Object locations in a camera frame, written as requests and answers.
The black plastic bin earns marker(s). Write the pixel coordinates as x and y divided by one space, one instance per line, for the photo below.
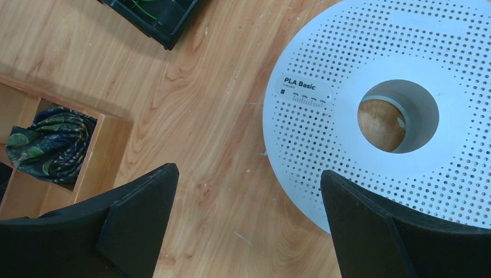
164 20

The wooden compartment tray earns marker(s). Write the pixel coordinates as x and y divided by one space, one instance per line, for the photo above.
27 196

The dark cloth roll in tray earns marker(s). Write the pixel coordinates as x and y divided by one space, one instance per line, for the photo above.
53 148

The grey filament spool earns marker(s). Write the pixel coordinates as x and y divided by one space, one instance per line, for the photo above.
393 95

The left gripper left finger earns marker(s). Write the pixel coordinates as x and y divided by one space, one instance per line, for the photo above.
118 233

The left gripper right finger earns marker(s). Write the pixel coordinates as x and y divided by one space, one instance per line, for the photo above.
376 237

